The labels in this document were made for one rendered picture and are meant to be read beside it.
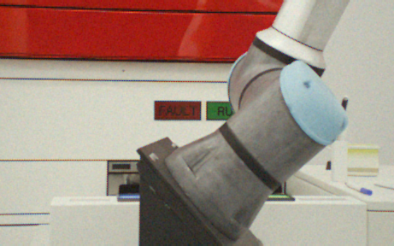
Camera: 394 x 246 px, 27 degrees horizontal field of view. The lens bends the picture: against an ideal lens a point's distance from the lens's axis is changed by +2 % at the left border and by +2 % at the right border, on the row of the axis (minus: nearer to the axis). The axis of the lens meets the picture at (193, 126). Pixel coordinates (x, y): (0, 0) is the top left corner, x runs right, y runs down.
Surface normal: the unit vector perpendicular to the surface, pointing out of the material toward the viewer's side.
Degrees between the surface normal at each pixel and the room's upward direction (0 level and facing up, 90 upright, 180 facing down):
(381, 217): 90
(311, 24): 102
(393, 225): 90
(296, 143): 109
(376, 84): 90
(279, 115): 79
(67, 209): 90
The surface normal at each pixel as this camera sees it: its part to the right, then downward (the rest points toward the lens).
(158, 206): -0.12, 0.05
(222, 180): 0.11, -0.15
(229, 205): 0.40, 0.16
